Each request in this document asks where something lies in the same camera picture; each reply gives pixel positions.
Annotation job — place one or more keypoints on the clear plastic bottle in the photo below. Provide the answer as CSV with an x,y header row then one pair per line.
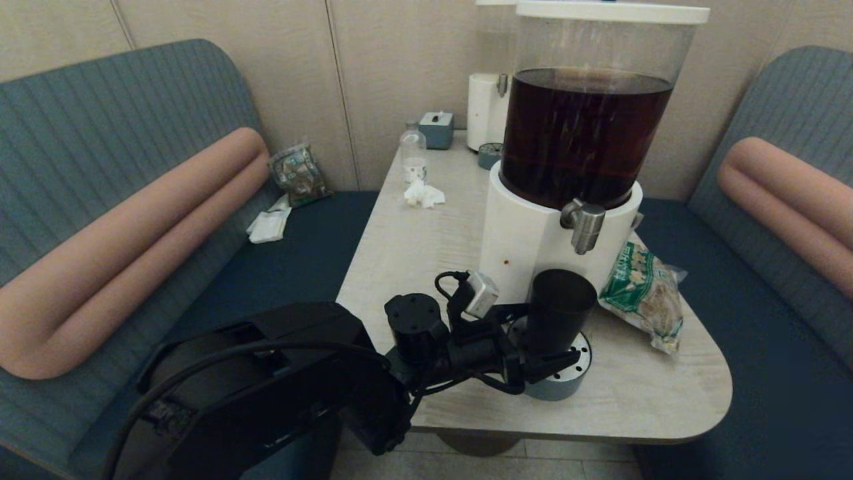
x,y
413,152

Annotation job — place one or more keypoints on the clear empty beverage dispenser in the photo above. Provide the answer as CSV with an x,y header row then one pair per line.
x,y
483,112

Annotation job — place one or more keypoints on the silver metal dispenser tap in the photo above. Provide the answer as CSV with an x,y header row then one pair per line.
x,y
502,85
585,225

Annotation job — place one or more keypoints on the small round drip tray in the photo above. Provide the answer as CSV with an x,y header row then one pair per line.
x,y
488,156

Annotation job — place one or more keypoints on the green printed snack bag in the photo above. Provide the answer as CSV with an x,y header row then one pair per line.
x,y
640,286

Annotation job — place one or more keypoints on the white folded napkin pack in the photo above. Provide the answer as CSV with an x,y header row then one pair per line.
x,y
268,225

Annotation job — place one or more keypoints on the large round perforated drip tray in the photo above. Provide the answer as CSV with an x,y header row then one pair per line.
x,y
566,388

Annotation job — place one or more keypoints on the large dark tea dispenser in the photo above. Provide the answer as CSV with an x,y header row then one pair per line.
x,y
533,246

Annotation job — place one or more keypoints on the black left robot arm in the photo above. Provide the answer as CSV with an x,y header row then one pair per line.
x,y
266,400

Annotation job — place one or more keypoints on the transparent snack bag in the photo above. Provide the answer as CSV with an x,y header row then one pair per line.
x,y
298,174

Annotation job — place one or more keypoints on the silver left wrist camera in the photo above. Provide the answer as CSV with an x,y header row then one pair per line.
x,y
481,293

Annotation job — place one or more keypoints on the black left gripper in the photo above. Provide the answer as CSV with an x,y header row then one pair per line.
x,y
483,343

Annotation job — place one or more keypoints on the blue-grey upholstered booth bench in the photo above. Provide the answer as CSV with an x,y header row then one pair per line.
x,y
100,120
766,373

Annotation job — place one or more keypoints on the dark round table pedestal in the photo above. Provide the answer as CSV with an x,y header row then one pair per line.
x,y
483,445

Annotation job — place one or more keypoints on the pink bolster back cushion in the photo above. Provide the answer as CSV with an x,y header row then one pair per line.
x,y
786,192
133,250

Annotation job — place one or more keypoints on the black plastic cup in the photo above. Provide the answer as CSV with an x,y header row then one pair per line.
x,y
560,306

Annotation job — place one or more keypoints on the blue-grey tissue box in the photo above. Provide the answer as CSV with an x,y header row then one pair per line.
x,y
436,131

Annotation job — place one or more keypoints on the crumpled white tissue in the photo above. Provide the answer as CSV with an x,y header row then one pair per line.
x,y
422,194

